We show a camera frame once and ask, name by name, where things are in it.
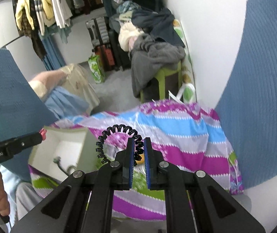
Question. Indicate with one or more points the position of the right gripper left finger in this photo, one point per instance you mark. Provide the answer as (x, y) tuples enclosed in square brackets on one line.
[(82, 202)]

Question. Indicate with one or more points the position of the blue textured cushion left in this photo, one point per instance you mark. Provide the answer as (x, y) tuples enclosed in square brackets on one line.
[(21, 110)]

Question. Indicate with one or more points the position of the grey suitcase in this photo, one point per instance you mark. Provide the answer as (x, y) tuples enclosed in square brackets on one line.
[(98, 31)]

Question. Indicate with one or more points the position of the orange gourd pendant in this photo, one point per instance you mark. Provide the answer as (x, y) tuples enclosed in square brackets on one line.
[(141, 161)]

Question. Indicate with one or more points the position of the yellow hanging jacket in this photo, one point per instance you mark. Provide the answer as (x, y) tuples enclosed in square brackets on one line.
[(24, 5)]

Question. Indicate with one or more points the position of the green shopping bag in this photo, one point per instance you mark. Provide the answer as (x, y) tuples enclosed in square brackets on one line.
[(97, 69)]

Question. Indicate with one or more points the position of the white hanging shirt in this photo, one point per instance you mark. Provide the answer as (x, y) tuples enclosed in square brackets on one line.
[(62, 13)]

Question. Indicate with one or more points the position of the pink hair clip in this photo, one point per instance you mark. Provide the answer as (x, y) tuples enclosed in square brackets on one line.
[(43, 133)]

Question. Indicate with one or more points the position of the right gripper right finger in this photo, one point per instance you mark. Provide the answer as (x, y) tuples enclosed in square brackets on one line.
[(195, 202)]

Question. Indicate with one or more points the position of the blue textured cushion right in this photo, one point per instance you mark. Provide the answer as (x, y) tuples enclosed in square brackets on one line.
[(248, 105)]

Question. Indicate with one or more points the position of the cream fluffy blanket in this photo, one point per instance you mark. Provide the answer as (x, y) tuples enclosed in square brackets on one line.
[(128, 35)]

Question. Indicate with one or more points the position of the white cabinet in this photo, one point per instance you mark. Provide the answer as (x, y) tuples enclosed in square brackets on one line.
[(19, 46)]

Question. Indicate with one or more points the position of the blue textured cushion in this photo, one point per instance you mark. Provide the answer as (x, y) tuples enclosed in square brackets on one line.
[(248, 105), (21, 110)]

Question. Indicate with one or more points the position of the green cardboard box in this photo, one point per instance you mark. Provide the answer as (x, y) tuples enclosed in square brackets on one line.
[(75, 147)]

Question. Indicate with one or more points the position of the colourful striped floral pillow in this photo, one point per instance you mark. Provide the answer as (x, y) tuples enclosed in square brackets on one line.
[(188, 136)]

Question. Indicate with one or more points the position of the green plastic stool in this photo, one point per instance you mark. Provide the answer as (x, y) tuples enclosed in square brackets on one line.
[(156, 85)]

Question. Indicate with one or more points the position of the grey fleece blanket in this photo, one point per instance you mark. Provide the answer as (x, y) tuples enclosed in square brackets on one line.
[(148, 57)]

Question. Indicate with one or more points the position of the beige floral pillow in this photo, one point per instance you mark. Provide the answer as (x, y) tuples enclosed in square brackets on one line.
[(72, 77)]

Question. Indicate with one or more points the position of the light blue bedsheet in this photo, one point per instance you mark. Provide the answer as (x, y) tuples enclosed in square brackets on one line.
[(64, 104)]

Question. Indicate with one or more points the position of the dark navy jacket pile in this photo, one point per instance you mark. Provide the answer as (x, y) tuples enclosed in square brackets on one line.
[(158, 24)]

